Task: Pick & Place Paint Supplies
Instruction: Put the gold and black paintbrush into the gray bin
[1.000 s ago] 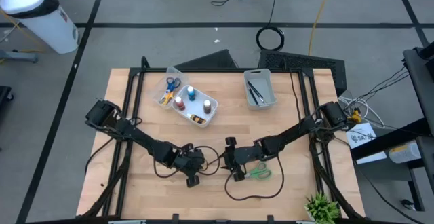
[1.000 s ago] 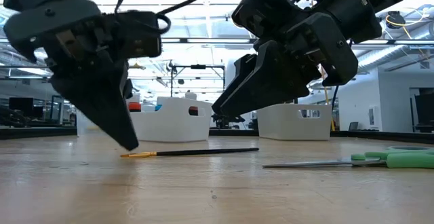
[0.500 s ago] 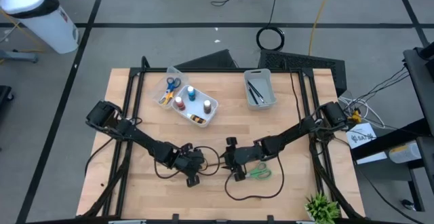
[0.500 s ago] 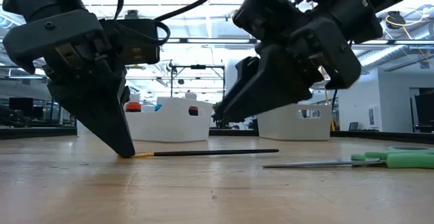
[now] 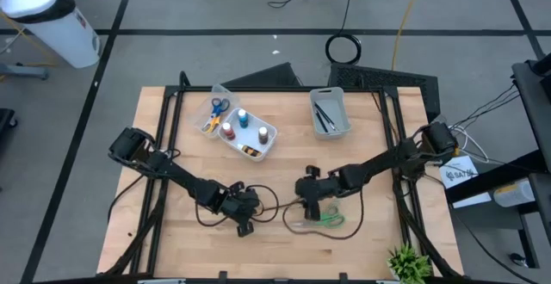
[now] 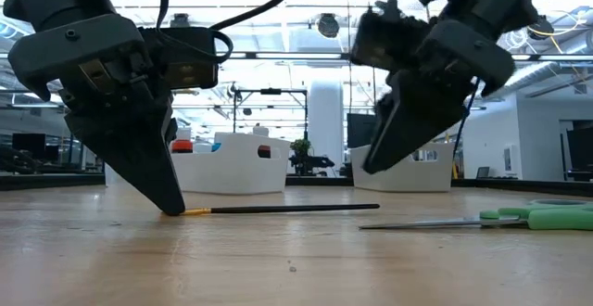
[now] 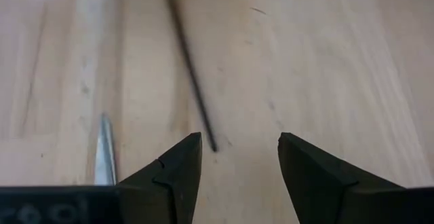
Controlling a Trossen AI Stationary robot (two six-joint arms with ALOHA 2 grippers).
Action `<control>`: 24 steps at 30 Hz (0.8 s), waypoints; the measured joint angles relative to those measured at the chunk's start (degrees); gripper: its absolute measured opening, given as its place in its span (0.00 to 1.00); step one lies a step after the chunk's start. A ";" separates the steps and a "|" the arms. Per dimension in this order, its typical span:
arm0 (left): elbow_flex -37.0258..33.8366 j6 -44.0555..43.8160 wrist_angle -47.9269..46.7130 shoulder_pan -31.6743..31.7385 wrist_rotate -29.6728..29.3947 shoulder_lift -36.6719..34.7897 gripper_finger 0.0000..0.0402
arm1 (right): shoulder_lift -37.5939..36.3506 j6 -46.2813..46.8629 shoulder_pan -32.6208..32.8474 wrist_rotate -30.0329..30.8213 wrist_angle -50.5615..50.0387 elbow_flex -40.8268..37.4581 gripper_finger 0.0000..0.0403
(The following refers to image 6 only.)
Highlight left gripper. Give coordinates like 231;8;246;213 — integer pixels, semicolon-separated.
7;12;187;218

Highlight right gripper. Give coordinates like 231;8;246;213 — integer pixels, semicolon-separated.
361;17;517;176

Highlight red paint bottle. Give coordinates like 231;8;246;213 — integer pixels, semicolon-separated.
170;126;195;155

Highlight grey plastic bin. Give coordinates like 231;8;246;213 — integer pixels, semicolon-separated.
349;140;456;194

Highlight white plastic bin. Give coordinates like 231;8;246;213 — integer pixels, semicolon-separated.
170;131;293;197

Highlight thin black paintbrush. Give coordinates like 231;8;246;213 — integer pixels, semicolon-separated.
179;202;382;218

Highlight green-handled scissors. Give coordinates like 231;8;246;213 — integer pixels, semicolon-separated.
358;198;593;232

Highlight black background monitor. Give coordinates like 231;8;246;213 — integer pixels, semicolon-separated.
346;112;379;150

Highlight white building pillar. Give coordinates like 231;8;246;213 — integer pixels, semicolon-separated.
307;79;346;171

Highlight background green plant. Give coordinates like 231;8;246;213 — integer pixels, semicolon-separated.
288;137;313;159

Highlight black desk monitor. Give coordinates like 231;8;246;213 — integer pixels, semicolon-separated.
11;133;47;161

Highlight long ceiling light bar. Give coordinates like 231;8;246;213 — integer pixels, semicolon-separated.
0;51;593;62

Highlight large black screen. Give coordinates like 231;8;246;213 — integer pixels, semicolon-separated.
566;120;593;183

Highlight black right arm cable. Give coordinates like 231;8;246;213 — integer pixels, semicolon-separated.
451;77;482;155

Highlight yellow hanging cable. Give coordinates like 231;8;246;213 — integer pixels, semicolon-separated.
443;129;460;181

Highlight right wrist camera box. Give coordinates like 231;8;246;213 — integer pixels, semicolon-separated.
349;10;435;72

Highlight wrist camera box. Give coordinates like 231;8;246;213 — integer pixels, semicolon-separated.
349;10;435;72
137;26;220;90

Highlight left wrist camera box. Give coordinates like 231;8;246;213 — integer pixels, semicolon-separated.
137;26;220;90

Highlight black ceiling cable reel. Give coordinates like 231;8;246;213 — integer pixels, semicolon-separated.
316;12;343;40
169;12;193;29
527;15;556;42

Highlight silver air duct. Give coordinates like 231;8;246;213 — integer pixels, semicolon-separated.
476;59;593;108

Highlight black background rig frame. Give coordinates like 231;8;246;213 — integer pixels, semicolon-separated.
232;87;310;141

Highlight black aluminium table frame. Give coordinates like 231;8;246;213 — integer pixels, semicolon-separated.
0;172;593;199

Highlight left gripper camera cable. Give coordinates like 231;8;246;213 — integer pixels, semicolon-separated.
155;0;300;65

